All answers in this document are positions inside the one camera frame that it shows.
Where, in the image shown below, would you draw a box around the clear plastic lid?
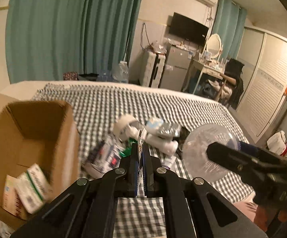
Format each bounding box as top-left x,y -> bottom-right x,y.
182,124 -> 239,183

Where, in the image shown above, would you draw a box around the small card packet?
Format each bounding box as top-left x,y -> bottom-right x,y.
137,129 -> 144,195

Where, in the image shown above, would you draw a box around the green snack packet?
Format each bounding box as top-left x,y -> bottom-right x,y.
119,147 -> 131,158

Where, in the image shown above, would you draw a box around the cotton swab bag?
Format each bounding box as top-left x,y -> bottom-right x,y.
83,134 -> 125,179

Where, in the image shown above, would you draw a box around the white lotion bottle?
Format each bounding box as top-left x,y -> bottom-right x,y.
126,126 -> 178,156

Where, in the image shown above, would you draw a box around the white tape roll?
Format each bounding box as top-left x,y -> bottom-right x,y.
113,114 -> 140,142

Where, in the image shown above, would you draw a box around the silver pill blister pack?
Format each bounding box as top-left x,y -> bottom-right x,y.
156,122 -> 181,137

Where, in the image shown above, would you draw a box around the black hair scrunchie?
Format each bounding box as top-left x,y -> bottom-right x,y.
178,126 -> 190,144

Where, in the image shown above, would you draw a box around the blue white tissue pack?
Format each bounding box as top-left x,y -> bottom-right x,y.
145,117 -> 164,133

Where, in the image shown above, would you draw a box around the chair with black clothes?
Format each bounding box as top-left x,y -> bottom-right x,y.
215,59 -> 244,110

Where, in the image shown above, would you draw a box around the black white checkered bedsheet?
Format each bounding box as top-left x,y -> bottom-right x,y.
31,83 -> 256,238

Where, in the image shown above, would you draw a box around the white dressing table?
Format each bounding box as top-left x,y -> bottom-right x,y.
181,59 -> 225,95

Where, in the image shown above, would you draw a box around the green white medicine box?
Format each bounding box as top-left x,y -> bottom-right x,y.
15,163 -> 52,214

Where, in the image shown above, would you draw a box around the brown cardboard box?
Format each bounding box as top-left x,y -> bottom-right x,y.
0,94 -> 80,228

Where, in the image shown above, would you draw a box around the white louvered wardrobe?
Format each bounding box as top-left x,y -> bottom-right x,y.
236,27 -> 287,142

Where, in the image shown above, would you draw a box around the large water bottle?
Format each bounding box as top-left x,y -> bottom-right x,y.
112,61 -> 129,83

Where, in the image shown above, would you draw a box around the orange white medicine box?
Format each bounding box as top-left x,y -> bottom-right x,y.
2,175 -> 28,220

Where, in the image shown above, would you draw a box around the white suitcase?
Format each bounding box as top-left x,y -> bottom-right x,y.
139,51 -> 165,88

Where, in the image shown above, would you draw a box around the white vanity mirror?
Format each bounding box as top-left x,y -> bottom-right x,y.
203,33 -> 223,60

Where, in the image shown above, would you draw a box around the grey mini fridge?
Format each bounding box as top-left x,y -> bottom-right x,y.
159,45 -> 191,91

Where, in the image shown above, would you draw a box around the teal window curtain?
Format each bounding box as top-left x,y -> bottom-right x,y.
212,0 -> 247,59

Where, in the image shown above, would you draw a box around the green curtain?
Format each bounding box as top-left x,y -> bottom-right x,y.
6,0 -> 141,83

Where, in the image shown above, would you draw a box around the black wall television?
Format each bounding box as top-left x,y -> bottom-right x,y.
169,12 -> 209,46

